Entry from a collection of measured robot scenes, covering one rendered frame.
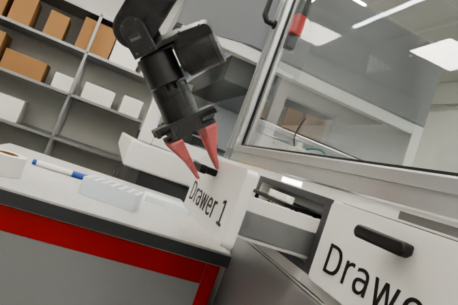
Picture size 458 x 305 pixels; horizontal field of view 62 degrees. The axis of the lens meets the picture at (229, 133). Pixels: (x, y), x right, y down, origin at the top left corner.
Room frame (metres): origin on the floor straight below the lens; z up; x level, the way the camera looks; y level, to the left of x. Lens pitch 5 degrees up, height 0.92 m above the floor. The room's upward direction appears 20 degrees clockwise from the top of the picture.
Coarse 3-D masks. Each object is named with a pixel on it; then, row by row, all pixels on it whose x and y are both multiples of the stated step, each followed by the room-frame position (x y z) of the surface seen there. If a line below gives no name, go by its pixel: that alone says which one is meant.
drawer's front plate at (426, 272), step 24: (336, 216) 0.51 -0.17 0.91; (360, 216) 0.47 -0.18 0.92; (336, 240) 0.49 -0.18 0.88; (360, 240) 0.45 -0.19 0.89; (408, 240) 0.39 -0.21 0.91; (432, 240) 0.36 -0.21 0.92; (312, 264) 0.53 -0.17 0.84; (336, 264) 0.48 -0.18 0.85; (360, 264) 0.44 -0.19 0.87; (384, 264) 0.41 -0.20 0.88; (408, 264) 0.38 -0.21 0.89; (432, 264) 0.35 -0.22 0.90; (456, 264) 0.33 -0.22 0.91; (336, 288) 0.47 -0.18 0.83; (360, 288) 0.43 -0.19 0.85; (408, 288) 0.37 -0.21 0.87; (432, 288) 0.35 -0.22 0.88; (456, 288) 0.33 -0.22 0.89
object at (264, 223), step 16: (256, 208) 0.55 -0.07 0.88; (272, 208) 0.55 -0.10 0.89; (256, 224) 0.55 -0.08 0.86; (272, 224) 0.55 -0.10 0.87; (288, 224) 0.56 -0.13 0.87; (304, 224) 0.57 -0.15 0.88; (256, 240) 0.55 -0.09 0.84; (272, 240) 0.56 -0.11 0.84; (288, 240) 0.56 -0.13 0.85; (304, 240) 0.57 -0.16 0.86; (304, 256) 0.57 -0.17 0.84
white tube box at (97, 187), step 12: (84, 180) 0.84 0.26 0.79; (96, 180) 0.84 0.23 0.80; (108, 180) 0.92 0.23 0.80; (84, 192) 0.84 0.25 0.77; (96, 192) 0.84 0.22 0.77; (108, 192) 0.84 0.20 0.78; (120, 192) 0.84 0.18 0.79; (132, 192) 0.87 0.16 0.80; (120, 204) 0.84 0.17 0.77; (132, 204) 0.84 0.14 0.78
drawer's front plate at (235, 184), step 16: (208, 160) 0.73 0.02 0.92; (208, 176) 0.69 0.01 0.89; (224, 176) 0.61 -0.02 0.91; (240, 176) 0.54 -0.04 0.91; (256, 176) 0.52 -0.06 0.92; (192, 192) 0.76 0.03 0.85; (208, 192) 0.66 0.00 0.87; (224, 192) 0.58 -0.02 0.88; (240, 192) 0.52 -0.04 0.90; (192, 208) 0.72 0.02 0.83; (208, 208) 0.63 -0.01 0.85; (224, 208) 0.56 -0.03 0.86; (240, 208) 0.52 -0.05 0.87; (208, 224) 0.60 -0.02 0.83; (224, 224) 0.53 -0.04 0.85; (240, 224) 0.52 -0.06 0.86; (224, 240) 0.52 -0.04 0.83
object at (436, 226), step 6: (402, 216) 0.43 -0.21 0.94; (408, 216) 0.42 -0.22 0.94; (414, 216) 0.41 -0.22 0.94; (414, 222) 0.41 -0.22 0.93; (420, 222) 0.40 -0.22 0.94; (426, 222) 0.39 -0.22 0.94; (432, 222) 0.39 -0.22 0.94; (438, 222) 0.38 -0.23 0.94; (432, 228) 0.39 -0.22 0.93; (438, 228) 0.38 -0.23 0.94; (444, 228) 0.37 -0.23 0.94; (450, 228) 0.37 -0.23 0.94; (456, 228) 0.36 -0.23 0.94; (450, 234) 0.36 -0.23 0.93; (456, 234) 0.36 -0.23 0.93
